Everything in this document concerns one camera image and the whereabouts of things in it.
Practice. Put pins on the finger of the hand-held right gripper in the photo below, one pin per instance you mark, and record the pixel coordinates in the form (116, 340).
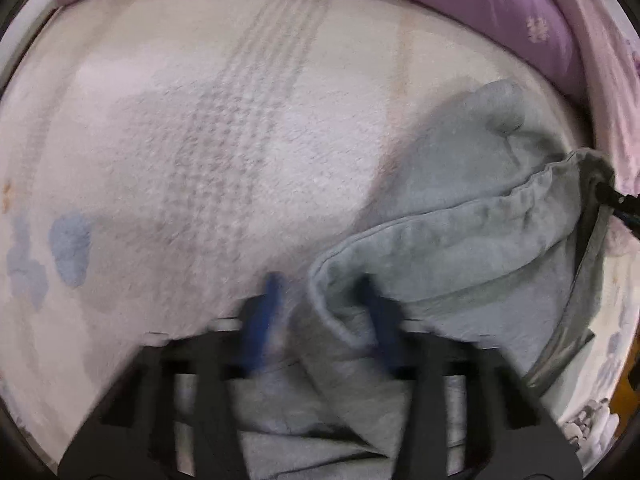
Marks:
(620, 201)

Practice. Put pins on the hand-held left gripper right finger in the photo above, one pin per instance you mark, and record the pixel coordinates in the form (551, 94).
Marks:
(382, 327)

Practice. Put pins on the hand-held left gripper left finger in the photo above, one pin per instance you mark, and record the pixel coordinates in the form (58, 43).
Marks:
(264, 317)

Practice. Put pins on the grey fleece garment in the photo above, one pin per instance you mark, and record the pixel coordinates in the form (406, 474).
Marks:
(465, 240)

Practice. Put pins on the pink cloth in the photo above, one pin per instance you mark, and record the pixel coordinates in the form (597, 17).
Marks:
(607, 75)

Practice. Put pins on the white patterned blanket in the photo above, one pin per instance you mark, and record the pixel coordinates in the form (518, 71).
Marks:
(165, 160)

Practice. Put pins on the purple pillow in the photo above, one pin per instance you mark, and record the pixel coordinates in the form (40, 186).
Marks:
(450, 5)

